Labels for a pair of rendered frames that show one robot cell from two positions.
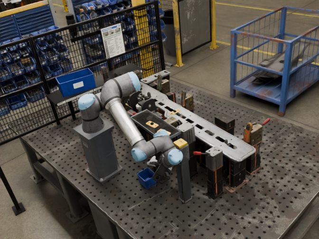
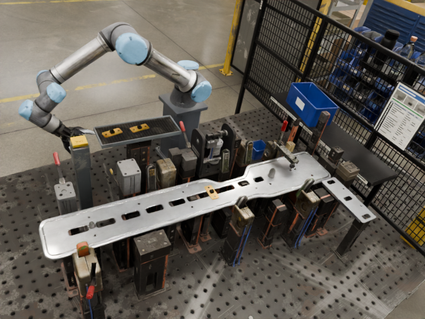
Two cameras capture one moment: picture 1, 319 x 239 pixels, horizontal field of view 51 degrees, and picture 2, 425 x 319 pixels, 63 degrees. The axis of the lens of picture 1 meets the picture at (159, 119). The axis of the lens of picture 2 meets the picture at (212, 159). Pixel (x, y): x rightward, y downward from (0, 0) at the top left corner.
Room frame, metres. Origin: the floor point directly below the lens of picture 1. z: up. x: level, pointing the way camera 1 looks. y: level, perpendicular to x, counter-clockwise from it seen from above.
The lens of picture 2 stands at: (2.03, -1.24, 2.12)
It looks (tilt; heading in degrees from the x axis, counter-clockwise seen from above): 40 degrees down; 86
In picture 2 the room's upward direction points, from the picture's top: 12 degrees clockwise
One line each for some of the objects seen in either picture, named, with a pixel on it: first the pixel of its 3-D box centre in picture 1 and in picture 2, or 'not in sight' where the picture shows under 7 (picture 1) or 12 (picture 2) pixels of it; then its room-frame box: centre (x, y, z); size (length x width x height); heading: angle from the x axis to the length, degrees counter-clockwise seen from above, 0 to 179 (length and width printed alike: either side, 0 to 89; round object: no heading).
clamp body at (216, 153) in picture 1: (214, 173); (69, 219); (1.54, -0.30, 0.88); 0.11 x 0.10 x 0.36; 122
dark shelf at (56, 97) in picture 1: (97, 83); (326, 131); (2.78, 0.53, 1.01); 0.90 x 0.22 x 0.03; 122
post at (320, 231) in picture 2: not in sight; (327, 209); (2.76, 0.04, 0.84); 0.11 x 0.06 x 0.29; 122
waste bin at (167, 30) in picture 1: (175, 32); not in sight; (5.82, -0.48, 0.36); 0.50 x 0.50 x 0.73
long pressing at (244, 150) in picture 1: (177, 113); (208, 195); (2.11, -0.14, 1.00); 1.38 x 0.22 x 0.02; 32
